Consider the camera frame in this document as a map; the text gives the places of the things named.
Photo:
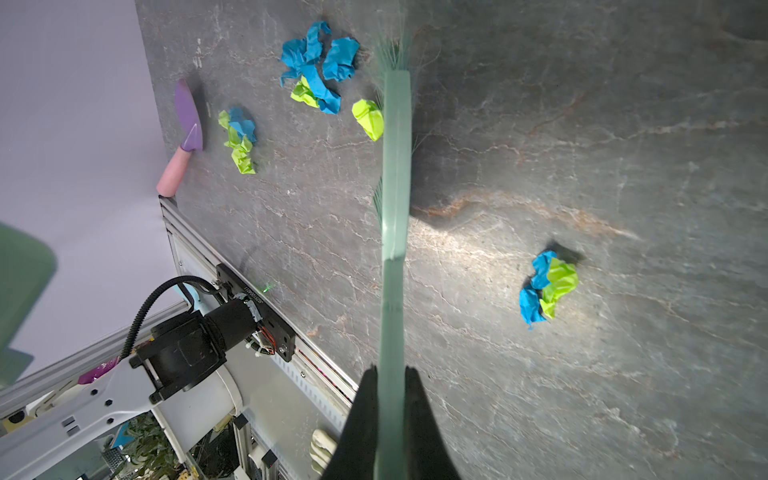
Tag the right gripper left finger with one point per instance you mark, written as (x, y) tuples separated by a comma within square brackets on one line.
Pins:
[(355, 455)]

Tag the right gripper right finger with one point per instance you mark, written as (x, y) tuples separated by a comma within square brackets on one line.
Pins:
[(426, 453)]

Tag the mint green hand brush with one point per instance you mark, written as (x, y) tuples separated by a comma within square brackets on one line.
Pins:
[(393, 204)]

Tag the mint green dustpan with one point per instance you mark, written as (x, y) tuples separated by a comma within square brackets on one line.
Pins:
[(27, 266)]

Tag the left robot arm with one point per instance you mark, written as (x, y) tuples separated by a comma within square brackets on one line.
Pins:
[(189, 348)]

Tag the green blue scrap centre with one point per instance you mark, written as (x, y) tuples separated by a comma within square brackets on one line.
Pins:
[(553, 279)]

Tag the green blue scrap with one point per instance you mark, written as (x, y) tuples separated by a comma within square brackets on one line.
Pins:
[(553, 279), (240, 138)]

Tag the green blue scrap far left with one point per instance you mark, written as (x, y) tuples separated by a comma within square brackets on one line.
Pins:
[(240, 138)]

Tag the purple pink scoop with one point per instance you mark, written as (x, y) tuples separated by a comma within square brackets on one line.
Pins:
[(192, 140)]

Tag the blue paper scrap cluster left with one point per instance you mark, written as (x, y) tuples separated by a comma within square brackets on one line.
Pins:
[(313, 65)]

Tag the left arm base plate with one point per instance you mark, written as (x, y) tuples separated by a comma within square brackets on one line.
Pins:
[(272, 336)]

